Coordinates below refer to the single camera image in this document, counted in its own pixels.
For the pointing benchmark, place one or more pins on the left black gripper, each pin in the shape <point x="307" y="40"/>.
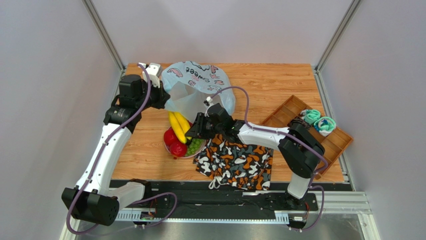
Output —
<point x="162" y="96"/>

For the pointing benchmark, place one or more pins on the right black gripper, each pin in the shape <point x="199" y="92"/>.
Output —
<point x="200" y="126"/>

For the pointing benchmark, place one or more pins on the green grape bunch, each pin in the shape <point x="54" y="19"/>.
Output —
<point x="194" y="146"/>

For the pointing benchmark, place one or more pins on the yellow banana bunch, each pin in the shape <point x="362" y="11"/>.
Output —
<point x="180" y="126"/>

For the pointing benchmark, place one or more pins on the light blue plastic bag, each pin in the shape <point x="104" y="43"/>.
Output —
<point x="189" y="84"/>

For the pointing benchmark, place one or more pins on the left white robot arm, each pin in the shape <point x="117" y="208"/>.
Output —
<point x="91" y="199"/>

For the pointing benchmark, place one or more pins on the pink plate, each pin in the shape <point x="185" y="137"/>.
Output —
<point x="186" y="157"/>

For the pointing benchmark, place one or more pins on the red apple front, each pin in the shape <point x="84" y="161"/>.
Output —
<point x="178" y="149"/>

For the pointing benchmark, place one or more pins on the red apple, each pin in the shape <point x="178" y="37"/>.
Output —
<point x="169" y="137"/>
<point x="178" y="149"/>

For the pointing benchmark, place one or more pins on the red apple left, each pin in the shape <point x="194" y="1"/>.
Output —
<point x="169" y="137"/>

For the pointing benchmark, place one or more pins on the camouflage patterned cloth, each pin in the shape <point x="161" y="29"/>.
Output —
<point x="246" y="167"/>

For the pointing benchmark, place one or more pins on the teal sock roll left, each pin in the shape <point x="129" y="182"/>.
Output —
<point x="310" y="116"/>

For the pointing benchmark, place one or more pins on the teal white sock roll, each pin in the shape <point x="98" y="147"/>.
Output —
<point x="325" y="126"/>

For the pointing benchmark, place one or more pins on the wooden compartment tray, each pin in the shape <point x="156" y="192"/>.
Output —
<point x="335" y="143"/>

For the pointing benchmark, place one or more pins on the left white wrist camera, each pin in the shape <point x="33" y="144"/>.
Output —
<point x="154" y="71"/>

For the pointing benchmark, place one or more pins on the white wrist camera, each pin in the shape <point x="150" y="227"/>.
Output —
<point x="154" y="71"/>
<point x="208" y="101"/>

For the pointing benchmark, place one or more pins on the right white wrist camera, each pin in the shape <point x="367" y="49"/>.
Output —
<point x="208" y="101"/>

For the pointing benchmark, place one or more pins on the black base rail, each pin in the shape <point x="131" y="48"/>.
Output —
<point x="193" y="201"/>

